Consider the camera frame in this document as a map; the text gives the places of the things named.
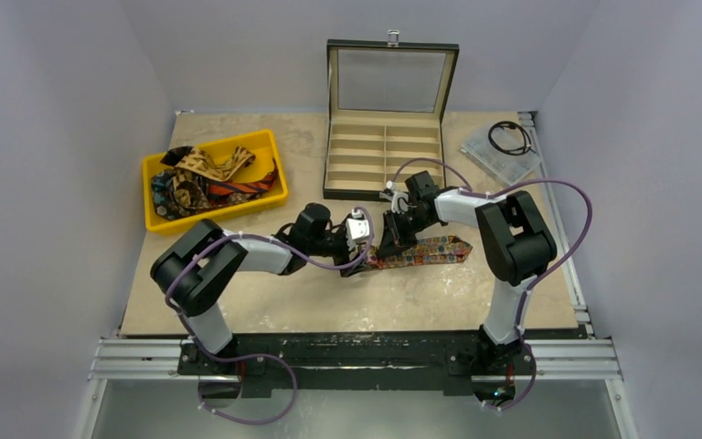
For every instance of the colourful patterned tie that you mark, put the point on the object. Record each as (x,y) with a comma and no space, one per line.
(446,249)

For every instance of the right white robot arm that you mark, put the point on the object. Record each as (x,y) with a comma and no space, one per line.
(518,246)

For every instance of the dark blue patterned tie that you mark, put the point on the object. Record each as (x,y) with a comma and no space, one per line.
(178,194)

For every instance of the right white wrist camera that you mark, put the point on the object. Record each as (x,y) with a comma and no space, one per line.
(399,200)

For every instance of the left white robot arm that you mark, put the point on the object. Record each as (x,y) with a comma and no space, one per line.
(193,272)

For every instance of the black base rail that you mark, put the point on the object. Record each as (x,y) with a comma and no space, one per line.
(453,362)

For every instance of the tan patterned tie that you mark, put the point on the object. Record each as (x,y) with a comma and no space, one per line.
(200,162)

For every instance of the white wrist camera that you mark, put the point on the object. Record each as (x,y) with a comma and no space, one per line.
(399,200)
(358,228)

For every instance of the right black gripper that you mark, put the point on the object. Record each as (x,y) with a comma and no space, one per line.
(396,227)

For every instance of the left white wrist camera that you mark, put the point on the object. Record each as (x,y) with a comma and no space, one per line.
(358,228)

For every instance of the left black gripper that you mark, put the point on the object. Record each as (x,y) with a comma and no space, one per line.
(344,260)

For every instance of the clear plastic box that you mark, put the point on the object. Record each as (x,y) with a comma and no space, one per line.
(505,150)

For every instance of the black compartment display case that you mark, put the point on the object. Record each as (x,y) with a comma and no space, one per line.
(386,104)

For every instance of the orange black striped tie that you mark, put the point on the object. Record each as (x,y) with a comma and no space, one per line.
(232,193)

